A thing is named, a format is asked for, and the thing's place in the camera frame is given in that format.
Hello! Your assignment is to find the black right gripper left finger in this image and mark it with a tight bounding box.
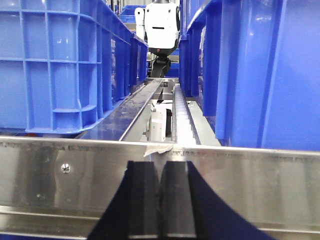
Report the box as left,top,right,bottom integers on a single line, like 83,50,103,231
87,161,160,240

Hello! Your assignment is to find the white humanoid robot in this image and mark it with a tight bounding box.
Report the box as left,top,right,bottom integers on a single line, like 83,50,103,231
134,0,181,78

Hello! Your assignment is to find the blue shelf box right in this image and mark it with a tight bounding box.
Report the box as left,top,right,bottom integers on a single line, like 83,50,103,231
179,0,320,151

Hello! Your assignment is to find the blue shelf box left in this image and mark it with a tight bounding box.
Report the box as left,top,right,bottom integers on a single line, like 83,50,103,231
0,0,148,135

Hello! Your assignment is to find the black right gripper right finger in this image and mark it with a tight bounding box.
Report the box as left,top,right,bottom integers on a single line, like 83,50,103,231
160,161,272,240

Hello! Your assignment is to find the blue shelf box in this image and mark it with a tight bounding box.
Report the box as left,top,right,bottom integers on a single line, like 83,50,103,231
0,0,148,135
179,0,320,151

